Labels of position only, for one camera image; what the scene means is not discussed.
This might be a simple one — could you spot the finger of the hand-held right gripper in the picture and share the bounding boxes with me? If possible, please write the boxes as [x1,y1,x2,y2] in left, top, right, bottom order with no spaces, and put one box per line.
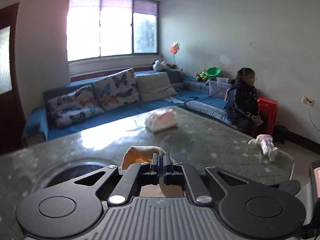
[279,180,301,196]

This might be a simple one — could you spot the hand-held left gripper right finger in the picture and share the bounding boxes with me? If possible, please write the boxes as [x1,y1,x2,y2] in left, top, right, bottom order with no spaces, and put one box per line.
[162,152,253,207]

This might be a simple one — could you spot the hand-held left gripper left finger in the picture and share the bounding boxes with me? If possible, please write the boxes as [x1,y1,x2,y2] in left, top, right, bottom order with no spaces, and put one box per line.
[72,152,160,207]

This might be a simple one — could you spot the cream long-sleeve garment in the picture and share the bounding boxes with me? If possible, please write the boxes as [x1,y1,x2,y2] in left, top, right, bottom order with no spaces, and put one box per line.
[121,145,187,198]

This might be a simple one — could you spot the white pink tissue pack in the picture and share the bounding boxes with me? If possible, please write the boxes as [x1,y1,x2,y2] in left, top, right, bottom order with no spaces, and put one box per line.
[145,107,178,133]

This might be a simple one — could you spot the white plush toy on table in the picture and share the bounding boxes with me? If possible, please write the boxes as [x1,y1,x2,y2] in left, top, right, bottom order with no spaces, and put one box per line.
[248,134,279,162]

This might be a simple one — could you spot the blue sofa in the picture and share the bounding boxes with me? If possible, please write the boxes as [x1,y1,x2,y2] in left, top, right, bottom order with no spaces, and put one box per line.
[22,70,240,143]

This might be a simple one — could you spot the round black induction cooktop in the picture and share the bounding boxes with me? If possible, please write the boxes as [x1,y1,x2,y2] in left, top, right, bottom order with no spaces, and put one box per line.
[46,162,108,188]

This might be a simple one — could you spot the red plastic stool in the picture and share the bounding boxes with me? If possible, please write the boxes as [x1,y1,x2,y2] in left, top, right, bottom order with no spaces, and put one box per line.
[251,97,278,135]

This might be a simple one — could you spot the square butterfly print pillow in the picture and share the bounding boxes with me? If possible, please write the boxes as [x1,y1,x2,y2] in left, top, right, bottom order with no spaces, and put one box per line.
[93,67,140,111]

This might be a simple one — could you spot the blue grey cushion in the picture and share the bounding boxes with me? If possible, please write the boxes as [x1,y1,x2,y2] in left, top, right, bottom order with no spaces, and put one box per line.
[166,69,184,85]

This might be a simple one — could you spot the clear plastic storage box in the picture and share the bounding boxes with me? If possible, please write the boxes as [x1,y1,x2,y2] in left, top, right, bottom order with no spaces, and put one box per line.
[208,77,232,98]

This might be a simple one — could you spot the long butterfly print pillow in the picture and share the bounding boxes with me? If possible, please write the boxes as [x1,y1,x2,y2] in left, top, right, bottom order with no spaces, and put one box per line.
[47,85,105,128]

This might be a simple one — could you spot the panda plush toy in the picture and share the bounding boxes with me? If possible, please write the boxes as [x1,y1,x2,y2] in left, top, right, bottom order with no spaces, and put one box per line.
[152,60,175,72]

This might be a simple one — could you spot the green plastic bowl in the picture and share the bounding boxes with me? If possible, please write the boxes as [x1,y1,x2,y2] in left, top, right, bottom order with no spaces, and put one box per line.
[205,67,222,78]

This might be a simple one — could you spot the colourful pinwheel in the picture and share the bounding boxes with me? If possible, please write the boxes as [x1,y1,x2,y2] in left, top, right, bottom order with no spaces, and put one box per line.
[170,41,181,68]

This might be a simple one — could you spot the window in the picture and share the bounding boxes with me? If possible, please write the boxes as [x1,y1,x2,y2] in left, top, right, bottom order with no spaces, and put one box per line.
[66,0,159,62]

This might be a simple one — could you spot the dark wooden glass-panel door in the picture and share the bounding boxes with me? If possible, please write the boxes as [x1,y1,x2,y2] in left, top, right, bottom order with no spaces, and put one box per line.
[0,2,25,155]

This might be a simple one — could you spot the purple roller blind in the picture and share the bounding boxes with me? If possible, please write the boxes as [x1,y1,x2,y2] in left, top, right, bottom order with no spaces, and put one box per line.
[69,0,159,15]

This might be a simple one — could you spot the thin wall cable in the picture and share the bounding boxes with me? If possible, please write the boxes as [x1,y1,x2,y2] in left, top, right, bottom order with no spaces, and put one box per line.
[307,105,320,130]

